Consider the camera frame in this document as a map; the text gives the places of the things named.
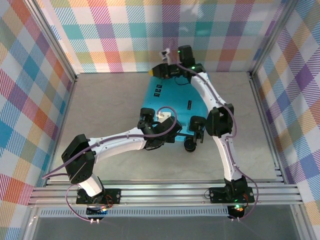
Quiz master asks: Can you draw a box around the blue hard-shell suitcase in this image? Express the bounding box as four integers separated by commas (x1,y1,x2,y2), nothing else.
138,73,210,153

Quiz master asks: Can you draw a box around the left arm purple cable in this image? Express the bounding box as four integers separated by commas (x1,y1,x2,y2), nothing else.
42,105,179,222

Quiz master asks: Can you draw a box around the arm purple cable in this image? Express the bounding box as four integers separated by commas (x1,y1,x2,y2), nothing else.
42,105,179,222
174,41,260,221

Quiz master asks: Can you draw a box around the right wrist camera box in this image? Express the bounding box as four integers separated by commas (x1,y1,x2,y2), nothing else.
159,47,181,65

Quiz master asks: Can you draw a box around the aluminium mounting rail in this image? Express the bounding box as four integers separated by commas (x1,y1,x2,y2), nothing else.
27,174,305,208

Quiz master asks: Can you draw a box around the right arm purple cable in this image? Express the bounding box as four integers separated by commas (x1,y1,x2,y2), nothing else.
174,41,260,221

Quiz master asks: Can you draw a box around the perforated metal cable tray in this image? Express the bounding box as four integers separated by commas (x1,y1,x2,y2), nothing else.
39,208,231,218

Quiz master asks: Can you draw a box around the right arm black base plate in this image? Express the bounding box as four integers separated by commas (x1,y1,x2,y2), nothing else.
208,186,256,204

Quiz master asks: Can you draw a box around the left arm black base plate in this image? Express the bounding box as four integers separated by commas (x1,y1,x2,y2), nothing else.
76,187,122,205

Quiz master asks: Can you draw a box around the aluminium side rail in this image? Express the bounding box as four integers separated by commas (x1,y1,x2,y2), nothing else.
248,71,286,185
44,76,77,187

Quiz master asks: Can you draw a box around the aluminium frame post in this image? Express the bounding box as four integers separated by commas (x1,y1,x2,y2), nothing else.
246,0,300,78
24,0,77,83

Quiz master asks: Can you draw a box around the aluminium frame strut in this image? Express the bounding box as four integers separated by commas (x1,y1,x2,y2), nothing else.
294,204,317,240
22,207,41,240

